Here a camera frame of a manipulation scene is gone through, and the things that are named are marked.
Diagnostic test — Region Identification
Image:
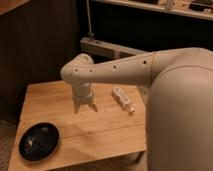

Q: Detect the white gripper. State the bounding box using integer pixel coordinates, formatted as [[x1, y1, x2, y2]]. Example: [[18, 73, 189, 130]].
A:
[[71, 83, 98, 114]]

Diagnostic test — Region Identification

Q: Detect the white plastic bottle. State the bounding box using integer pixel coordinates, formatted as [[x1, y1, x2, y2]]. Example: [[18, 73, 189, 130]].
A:
[[112, 87, 135, 113]]

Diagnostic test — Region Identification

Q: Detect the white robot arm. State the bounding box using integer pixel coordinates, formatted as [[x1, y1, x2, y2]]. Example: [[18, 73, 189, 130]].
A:
[[60, 47, 213, 171]]

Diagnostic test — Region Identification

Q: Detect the black ceramic bowl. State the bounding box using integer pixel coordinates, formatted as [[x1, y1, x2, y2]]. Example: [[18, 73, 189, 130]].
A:
[[19, 122, 60, 161]]

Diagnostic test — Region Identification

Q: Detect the wooden table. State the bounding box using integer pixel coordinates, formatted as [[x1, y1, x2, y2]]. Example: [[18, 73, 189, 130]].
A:
[[8, 81, 146, 171]]

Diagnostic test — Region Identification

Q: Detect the metal vertical pole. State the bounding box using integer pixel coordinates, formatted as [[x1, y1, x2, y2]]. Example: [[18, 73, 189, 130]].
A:
[[86, 0, 94, 41]]

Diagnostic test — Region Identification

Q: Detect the dark wooden cabinet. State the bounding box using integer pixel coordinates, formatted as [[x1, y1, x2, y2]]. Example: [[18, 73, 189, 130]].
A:
[[0, 0, 79, 123]]

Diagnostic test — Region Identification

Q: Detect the wooden shelf with items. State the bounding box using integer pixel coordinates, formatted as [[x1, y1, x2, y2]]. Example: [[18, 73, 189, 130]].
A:
[[94, 0, 213, 21]]

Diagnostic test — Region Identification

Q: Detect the grey metal rail beam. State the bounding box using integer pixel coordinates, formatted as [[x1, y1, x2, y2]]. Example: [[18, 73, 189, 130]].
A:
[[80, 37, 144, 59]]

